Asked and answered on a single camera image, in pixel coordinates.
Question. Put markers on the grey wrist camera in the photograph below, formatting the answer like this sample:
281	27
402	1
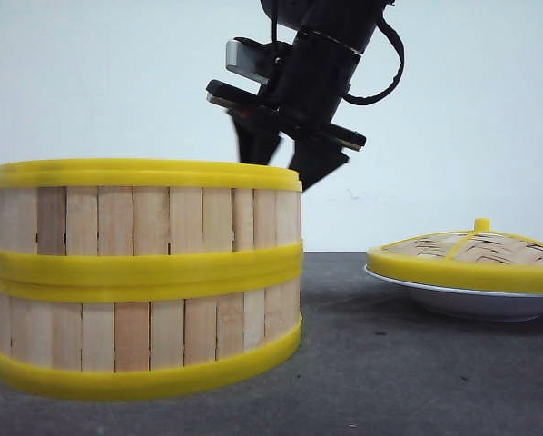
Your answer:
254	60

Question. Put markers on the white shallow plate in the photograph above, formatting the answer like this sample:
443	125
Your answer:
470	304

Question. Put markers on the bamboo steamer basket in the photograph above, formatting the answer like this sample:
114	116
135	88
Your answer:
130	230
147	350

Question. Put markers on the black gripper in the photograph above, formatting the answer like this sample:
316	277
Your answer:
300	99

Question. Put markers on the woven bamboo steamer lid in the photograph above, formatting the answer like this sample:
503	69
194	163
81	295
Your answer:
478	260

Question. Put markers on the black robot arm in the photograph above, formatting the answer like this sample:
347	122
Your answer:
351	23

